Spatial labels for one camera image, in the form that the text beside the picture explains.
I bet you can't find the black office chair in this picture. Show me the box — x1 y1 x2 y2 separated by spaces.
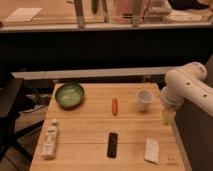
0 64 46 161

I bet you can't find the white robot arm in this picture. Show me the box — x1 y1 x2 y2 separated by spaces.
160 62 213 125

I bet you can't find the black remote control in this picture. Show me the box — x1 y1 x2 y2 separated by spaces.
107 133 118 158

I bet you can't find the green bowl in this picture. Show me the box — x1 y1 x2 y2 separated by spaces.
55 83 85 108

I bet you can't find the white plastic bottle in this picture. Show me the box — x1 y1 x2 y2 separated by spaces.
41 119 58 160

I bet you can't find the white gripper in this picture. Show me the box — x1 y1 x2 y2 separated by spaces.
160 87 183 125

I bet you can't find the white paper sheet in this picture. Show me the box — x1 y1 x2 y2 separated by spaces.
4 7 41 22

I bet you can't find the orange red pepper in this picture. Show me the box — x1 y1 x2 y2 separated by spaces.
112 98 118 116

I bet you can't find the white paper cup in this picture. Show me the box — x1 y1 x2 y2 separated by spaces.
137 89 154 112

